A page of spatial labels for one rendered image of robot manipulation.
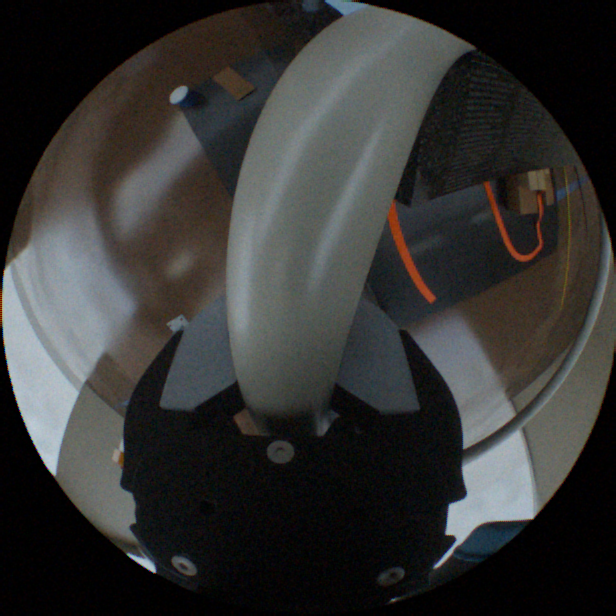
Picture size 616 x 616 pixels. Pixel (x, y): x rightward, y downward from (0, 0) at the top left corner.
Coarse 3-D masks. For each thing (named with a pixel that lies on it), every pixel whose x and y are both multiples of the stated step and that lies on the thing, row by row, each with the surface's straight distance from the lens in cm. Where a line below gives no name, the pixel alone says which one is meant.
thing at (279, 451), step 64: (192, 448) 6; (256, 448) 5; (320, 448) 5; (384, 448) 5; (192, 512) 5; (256, 512) 5; (320, 512) 5; (384, 512) 5; (448, 512) 6; (192, 576) 6; (256, 576) 5; (320, 576) 5; (384, 576) 5
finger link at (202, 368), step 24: (216, 312) 10; (192, 336) 9; (216, 336) 9; (192, 360) 8; (216, 360) 8; (168, 384) 8; (192, 384) 7; (216, 384) 7; (168, 408) 7; (192, 408) 7; (216, 408) 7; (240, 408) 8
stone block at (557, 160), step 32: (288, 0) 36; (320, 0) 32; (256, 32) 77; (288, 32) 35; (288, 64) 54; (480, 64) 32; (448, 96) 29; (480, 96) 34; (512, 96) 40; (448, 128) 33; (480, 128) 37; (512, 128) 44; (544, 128) 56; (416, 160) 34; (448, 160) 38; (480, 160) 44; (512, 160) 53; (544, 160) 69; (576, 160) 100; (416, 192) 40; (448, 192) 47
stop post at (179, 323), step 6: (180, 318) 157; (168, 324) 168; (174, 324) 165; (180, 324) 161; (186, 324) 158; (174, 330) 163; (180, 330) 158; (114, 450) 133; (120, 450) 129; (114, 456) 130; (120, 456) 122; (120, 462) 123
